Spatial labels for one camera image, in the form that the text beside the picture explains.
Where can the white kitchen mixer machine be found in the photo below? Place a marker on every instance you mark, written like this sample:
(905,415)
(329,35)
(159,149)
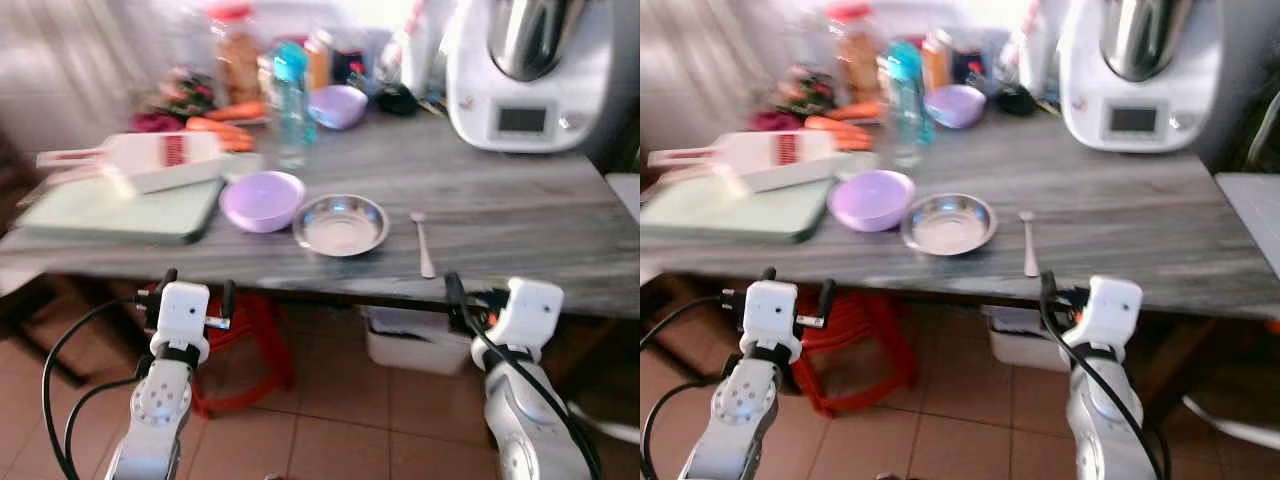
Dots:
(525,95)
(1135,95)

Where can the dark small jar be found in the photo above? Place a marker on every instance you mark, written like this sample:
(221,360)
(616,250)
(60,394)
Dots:
(350,68)
(968,67)

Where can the purple plastic bowl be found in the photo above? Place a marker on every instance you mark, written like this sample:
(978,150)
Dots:
(956,106)
(338,107)
(871,202)
(262,203)

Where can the pale green cutting board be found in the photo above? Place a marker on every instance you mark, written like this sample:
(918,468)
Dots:
(730,212)
(110,213)

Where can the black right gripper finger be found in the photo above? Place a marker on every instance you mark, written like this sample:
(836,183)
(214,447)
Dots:
(455,288)
(1048,286)

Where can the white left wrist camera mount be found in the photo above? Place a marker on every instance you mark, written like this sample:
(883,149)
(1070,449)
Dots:
(183,312)
(773,312)

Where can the stainless steel bowl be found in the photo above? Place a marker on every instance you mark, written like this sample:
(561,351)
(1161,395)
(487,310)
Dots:
(948,225)
(340,227)

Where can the white mandoline slicer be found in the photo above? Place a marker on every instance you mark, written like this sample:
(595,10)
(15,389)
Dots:
(150,158)
(770,158)

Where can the dark red vegetable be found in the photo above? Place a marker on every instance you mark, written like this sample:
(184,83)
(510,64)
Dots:
(155,122)
(775,121)

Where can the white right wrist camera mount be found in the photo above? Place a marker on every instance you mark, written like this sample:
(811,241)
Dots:
(528,312)
(1110,310)

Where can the red plastic stool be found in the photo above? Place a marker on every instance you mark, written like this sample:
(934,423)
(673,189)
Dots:
(262,345)
(870,345)

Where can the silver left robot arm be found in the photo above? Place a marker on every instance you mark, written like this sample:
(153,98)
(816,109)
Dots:
(742,405)
(160,405)

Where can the white red striped bottle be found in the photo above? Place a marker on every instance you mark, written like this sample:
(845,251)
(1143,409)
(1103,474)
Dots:
(1038,48)
(425,50)

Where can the orange condiment bottle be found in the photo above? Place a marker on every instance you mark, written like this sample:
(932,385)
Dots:
(937,62)
(319,62)

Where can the metal spoon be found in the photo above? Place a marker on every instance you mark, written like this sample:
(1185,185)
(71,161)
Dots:
(1030,250)
(424,250)

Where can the orange carrot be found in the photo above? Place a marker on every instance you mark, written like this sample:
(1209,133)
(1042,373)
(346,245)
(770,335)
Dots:
(855,109)
(238,110)
(857,142)
(832,125)
(212,126)
(238,143)

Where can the white tube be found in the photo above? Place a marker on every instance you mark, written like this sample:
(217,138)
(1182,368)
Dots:
(1235,425)
(605,425)

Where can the teal clear water bottle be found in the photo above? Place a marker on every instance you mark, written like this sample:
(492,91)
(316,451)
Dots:
(908,100)
(292,100)

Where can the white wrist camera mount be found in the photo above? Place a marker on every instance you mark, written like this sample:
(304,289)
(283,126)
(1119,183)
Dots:
(773,312)
(183,312)
(1110,310)
(528,312)

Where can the red lidded glass jar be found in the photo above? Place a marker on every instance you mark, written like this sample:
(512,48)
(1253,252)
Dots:
(238,60)
(858,60)

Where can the white plastic bin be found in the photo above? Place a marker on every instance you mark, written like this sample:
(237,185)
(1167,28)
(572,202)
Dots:
(415,345)
(1025,345)

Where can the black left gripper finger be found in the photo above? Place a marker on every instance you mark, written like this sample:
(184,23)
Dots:
(768,275)
(168,278)
(229,298)
(827,297)

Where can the small black object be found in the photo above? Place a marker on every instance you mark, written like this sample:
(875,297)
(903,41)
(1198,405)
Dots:
(397,101)
(1016,100)

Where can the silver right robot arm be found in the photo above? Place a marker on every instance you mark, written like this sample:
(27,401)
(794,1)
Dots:
(525,420)
(1105,420)

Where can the bunch of mixed vegetables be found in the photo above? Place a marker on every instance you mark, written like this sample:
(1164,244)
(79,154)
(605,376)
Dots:
(183,92)
(805,90)

